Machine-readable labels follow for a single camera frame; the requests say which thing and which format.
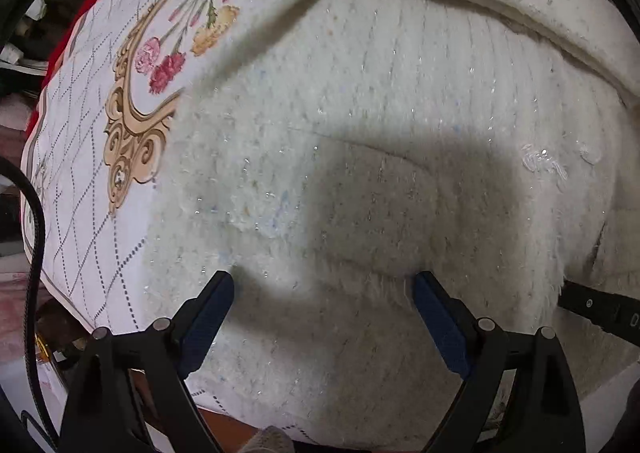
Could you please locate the fluffy white sweater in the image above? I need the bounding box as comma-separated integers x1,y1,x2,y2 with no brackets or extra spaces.
136,0,640,450

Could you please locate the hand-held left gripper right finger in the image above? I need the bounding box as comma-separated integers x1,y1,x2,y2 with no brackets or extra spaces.
413,270,587,453

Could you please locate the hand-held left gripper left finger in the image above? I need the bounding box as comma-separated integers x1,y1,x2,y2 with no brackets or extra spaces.
59,270,236,453

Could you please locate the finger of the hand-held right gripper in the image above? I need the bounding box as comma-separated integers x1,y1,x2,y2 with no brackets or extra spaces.
557,281,640,348

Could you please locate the floral quilted bed cover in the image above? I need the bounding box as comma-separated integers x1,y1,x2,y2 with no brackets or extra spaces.
20,0,331,444

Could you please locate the red bed sheet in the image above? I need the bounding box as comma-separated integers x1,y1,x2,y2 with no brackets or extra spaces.
24,0,117,154

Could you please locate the black cable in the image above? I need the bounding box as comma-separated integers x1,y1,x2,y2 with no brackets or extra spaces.
0,155,61,453

